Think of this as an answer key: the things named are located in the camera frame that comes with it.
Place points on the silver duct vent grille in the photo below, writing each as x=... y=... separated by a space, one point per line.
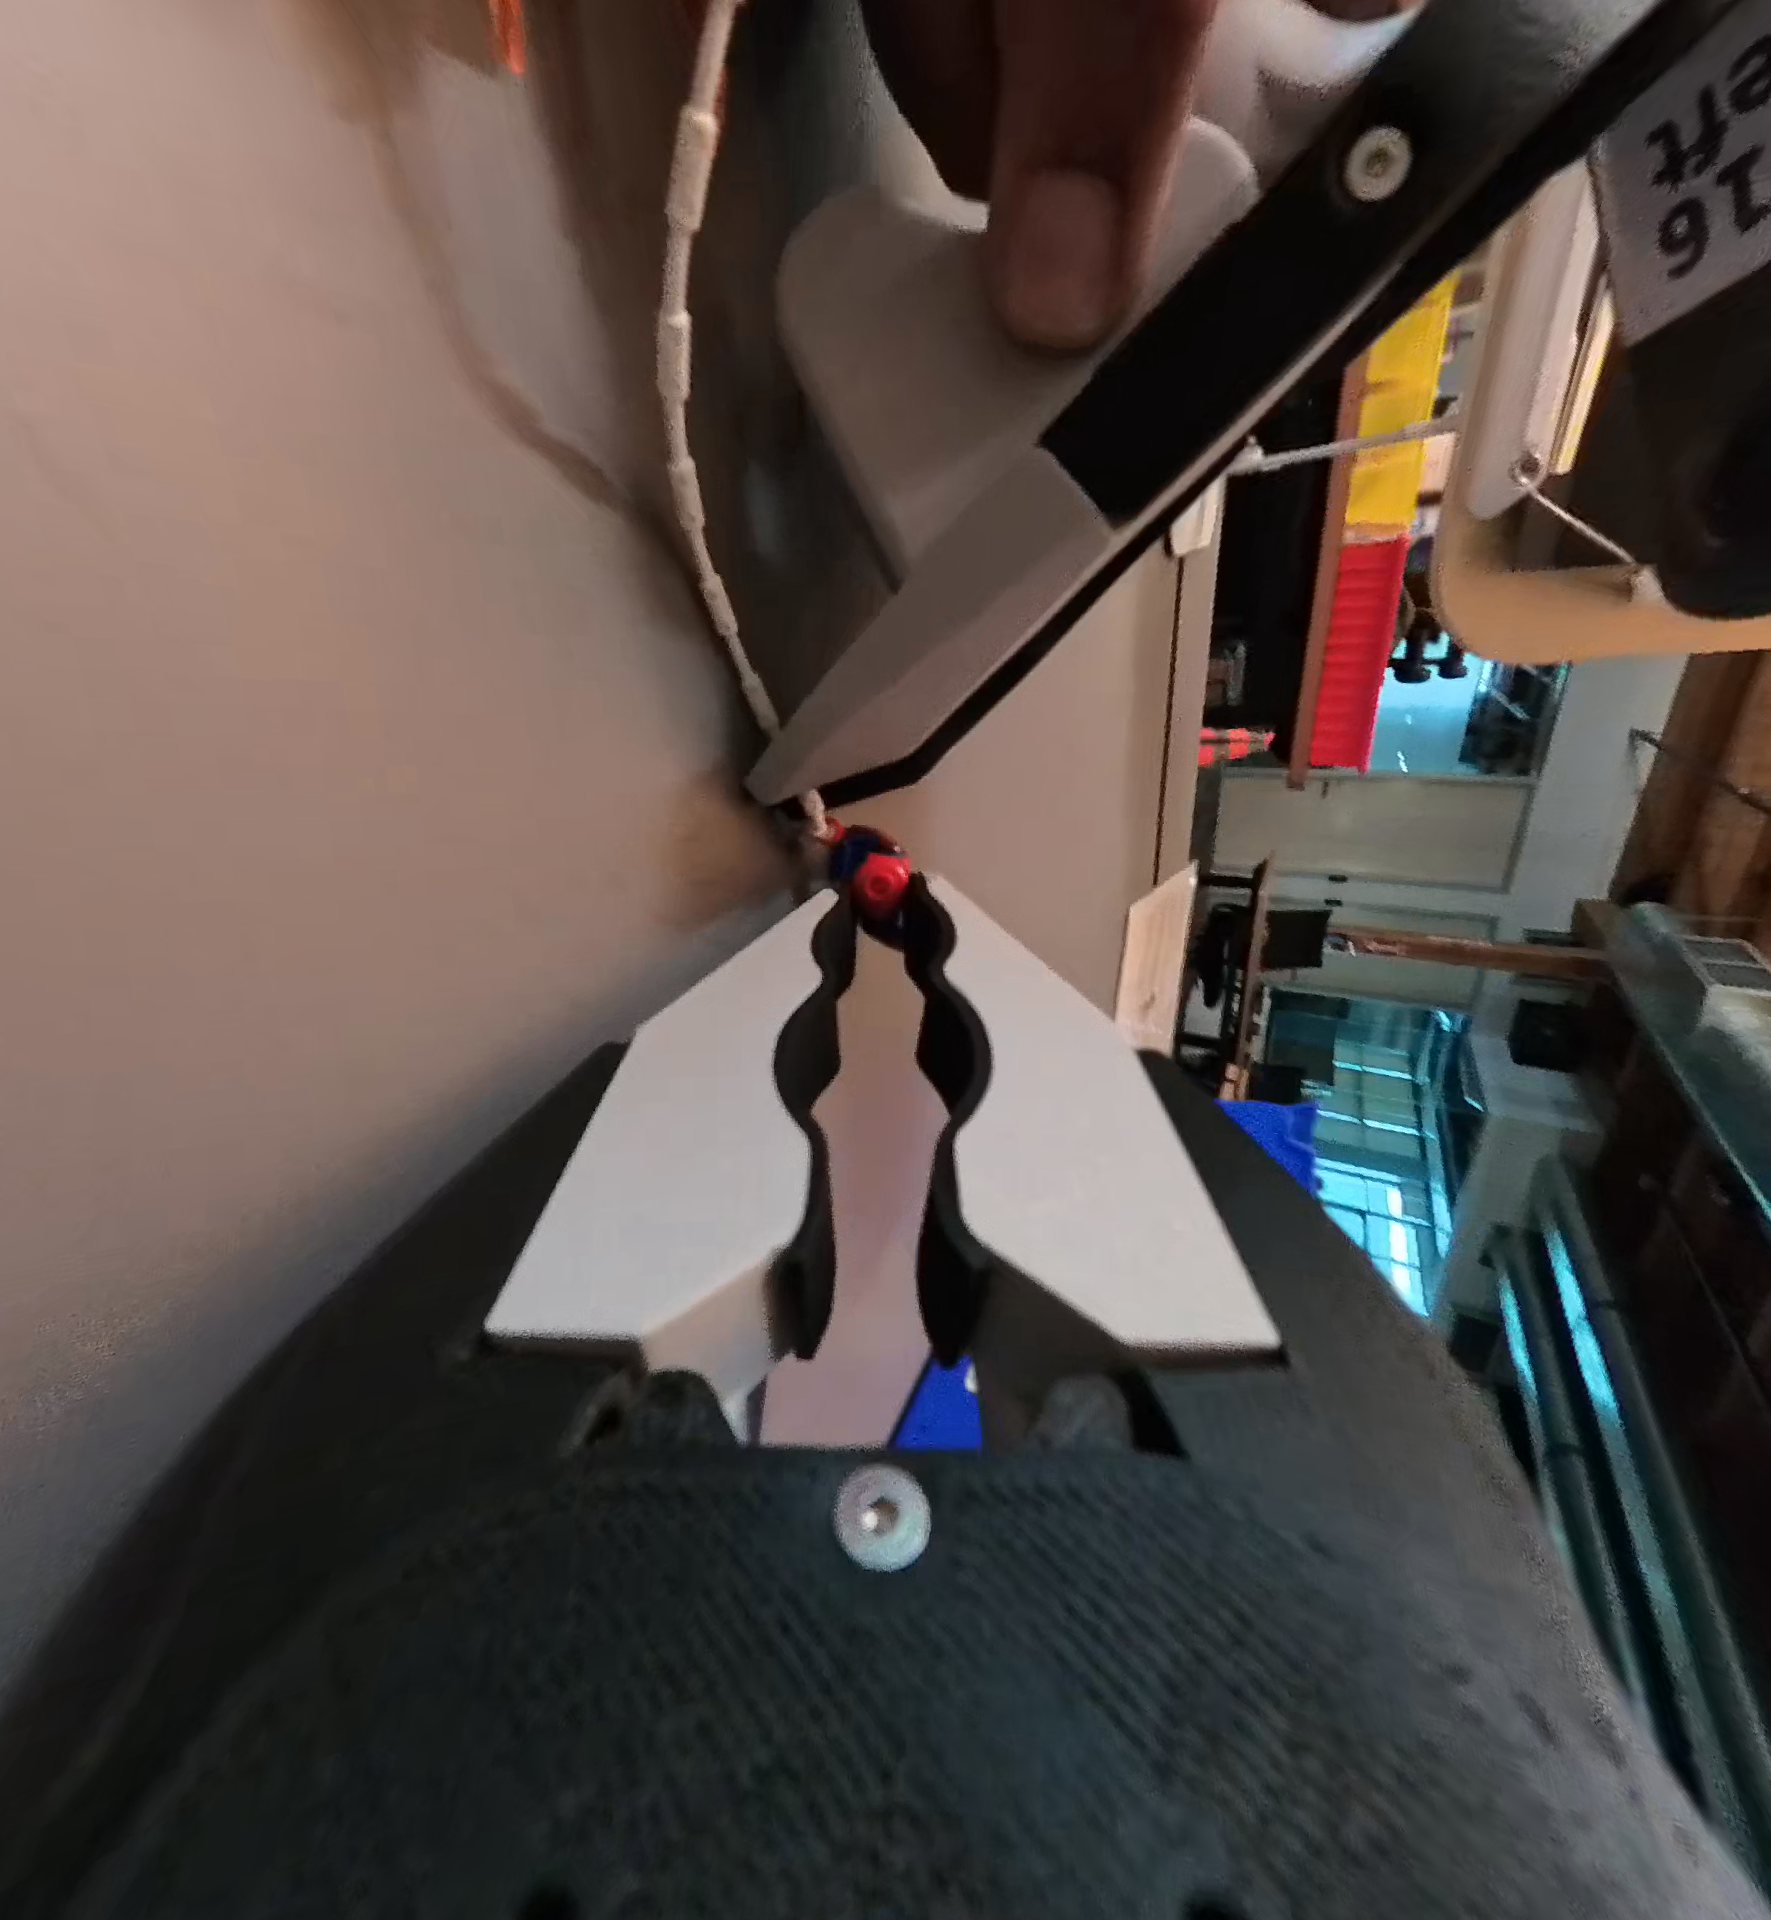
x=1741 y=1050

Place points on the yellow sheet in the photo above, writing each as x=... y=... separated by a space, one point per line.
x=1396 y=404

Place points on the person's left hand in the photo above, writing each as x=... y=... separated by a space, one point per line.
x=1079 y=120

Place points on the lego motorcycle model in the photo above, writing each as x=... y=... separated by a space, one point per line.
x=689 y=149

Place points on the blue red lego minifigure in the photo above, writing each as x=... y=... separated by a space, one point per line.
x=875 y=878

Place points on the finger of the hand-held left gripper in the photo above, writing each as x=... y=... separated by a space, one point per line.
x=945 y=659

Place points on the blue plastic bin white tag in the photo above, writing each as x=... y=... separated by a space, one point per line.
x=943 y=1411

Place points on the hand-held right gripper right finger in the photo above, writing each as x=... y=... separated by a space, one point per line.
x=1095 y=1200

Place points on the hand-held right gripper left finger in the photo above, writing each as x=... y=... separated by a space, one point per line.
x=660 y=1200

